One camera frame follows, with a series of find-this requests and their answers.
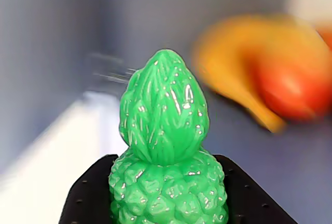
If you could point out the yellow toy banana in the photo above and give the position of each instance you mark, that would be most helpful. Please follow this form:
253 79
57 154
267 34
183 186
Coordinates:
228 60

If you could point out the yellow red toy mango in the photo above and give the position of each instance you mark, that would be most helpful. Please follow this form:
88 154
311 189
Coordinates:
290 86

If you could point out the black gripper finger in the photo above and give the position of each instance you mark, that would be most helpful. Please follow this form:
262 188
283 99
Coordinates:
88 190
254 195

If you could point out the green toy pineapple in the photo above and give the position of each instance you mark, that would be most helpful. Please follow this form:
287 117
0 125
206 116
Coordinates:
166 120

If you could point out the blue toy kitchen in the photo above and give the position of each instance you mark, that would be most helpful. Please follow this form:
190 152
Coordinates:
64 27

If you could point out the orange red toy mango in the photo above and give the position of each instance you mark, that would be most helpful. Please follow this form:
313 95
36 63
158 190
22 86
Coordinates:
326 37

